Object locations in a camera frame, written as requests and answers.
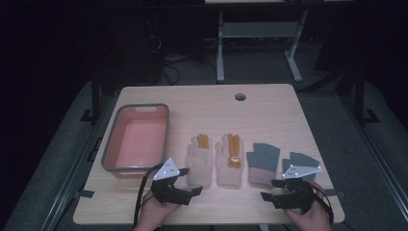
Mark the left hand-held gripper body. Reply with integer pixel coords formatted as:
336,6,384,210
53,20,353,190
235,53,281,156
150,157,195,207

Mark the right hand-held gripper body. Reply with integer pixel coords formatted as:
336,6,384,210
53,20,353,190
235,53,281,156
271,164,322,216

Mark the beige knit glove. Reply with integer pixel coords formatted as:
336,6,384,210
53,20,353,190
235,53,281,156
186,133,214,189

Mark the grey fingerless glove pink cuff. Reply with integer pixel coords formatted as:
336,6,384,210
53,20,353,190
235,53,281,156
281,151,321,185
245,142,281,189

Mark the pink basin with grey rim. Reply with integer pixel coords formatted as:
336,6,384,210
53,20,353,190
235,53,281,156
100,103,170,179

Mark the person's left hand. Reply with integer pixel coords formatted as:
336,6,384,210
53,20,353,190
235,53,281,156
133,189,183,231

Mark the person's right hand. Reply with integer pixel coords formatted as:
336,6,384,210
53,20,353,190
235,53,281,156
285,181,333,231

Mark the black metal stand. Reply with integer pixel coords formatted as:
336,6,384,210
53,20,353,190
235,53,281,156
353,68,381,125
79,71,101,123

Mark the left hand-held gripper black cable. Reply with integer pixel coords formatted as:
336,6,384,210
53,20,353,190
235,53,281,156
133,165,162,229

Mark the hand-held gripper black cable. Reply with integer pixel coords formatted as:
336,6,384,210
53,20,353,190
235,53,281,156
307,181,335,225
133,165,162,229

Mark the right hand-held gripper black cable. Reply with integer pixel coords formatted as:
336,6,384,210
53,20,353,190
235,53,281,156
307,181,335,225

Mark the aluminium floor rail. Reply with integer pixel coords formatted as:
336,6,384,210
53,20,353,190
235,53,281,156
39,94,118,231
341,95,408,214

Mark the bundle of floor cables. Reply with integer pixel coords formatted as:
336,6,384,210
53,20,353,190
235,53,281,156
160,54,219,85

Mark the grey metal desk frame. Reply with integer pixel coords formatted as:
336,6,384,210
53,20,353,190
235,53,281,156
216,9,310,84

